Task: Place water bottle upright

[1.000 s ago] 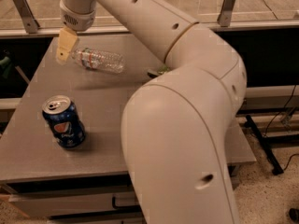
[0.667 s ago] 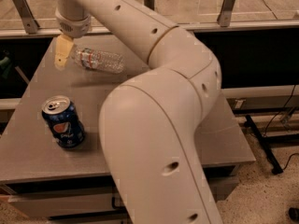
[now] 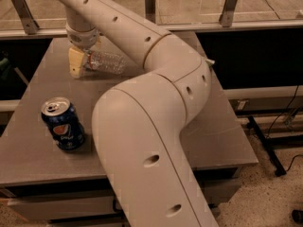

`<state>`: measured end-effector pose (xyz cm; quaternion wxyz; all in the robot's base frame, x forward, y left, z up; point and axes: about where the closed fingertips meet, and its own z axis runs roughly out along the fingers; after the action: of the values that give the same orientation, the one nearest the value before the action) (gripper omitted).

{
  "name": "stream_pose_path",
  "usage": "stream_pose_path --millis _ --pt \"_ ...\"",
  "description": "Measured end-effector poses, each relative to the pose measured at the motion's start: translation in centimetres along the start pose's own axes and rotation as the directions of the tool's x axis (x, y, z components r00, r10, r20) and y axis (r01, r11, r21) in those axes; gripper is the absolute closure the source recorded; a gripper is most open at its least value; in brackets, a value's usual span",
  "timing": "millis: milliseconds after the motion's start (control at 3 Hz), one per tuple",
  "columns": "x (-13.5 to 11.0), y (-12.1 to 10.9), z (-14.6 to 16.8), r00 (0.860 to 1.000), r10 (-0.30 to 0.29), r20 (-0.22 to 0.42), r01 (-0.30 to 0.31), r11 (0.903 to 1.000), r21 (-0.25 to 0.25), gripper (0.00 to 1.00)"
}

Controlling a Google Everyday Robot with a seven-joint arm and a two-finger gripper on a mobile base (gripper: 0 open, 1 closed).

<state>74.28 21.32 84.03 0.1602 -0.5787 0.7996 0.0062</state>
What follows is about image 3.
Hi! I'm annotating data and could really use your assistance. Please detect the green chip bag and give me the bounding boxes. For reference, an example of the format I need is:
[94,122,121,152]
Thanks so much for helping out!
[205,59,215,67]

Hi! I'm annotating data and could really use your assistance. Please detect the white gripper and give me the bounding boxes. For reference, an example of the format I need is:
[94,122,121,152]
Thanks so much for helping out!
[65,25,101,79]

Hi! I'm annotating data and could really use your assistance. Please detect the metal railing bracket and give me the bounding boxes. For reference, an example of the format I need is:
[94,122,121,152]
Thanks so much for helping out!
[11,0,39,35]
[145,0,156,23]
[219,0,238,27]

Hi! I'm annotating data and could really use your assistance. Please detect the grey drawer cabinet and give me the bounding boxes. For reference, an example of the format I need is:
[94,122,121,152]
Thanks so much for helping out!
[0,38,258,227]

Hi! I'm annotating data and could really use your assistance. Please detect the black metal floor stand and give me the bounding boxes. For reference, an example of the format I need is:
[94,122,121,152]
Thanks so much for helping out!
[247,115,287,177]

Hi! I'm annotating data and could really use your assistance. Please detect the clear plastic water bottle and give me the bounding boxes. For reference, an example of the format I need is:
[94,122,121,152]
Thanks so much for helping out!
[85,50,125,75]

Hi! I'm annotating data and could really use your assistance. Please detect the black floor cable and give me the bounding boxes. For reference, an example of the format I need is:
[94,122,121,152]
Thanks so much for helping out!
[285,154,303,173]

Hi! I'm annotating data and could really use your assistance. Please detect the right metal railing bracket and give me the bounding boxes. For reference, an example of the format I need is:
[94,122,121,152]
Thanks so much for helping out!
[219,0,238,27]

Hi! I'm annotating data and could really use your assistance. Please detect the middle metal railing bracket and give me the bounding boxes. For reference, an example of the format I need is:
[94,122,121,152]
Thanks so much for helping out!
[145,0,156,23]

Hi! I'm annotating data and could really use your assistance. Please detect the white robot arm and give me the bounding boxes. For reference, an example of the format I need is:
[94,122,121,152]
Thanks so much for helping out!
[59,0,219,227]

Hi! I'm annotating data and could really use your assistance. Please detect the left metal railing bracket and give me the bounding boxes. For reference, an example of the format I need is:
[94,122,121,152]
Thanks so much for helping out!
[11,0,39,35]

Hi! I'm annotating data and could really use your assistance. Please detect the blue Pepsi soda can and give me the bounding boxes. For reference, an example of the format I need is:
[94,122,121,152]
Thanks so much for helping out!
[41,96,85,151]

